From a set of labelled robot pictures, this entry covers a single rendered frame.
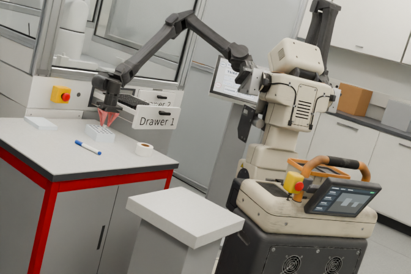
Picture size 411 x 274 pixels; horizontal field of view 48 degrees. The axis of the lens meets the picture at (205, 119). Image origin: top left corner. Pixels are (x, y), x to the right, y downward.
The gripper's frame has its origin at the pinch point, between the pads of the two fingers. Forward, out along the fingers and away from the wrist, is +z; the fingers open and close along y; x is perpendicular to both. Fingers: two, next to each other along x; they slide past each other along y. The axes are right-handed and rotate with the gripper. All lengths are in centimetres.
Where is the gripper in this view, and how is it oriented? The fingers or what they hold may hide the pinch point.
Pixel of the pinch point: (104, 124)
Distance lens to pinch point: 206.8
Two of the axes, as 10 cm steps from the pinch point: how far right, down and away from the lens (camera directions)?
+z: -2.7, 9.5, 1.7
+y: -7.7, -1.0, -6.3
